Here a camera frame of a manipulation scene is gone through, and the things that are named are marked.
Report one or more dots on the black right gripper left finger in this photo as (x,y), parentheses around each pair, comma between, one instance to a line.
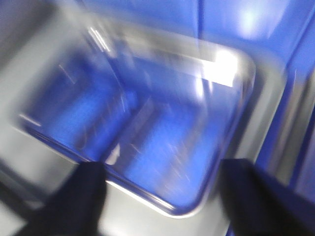
(73,210)

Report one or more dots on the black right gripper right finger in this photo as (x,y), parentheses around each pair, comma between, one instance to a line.
(258,205)

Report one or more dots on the silver metal tray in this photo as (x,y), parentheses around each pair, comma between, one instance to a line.
(53,81)

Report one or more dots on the large blue crate centre back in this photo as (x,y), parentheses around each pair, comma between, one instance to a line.
(246,24)

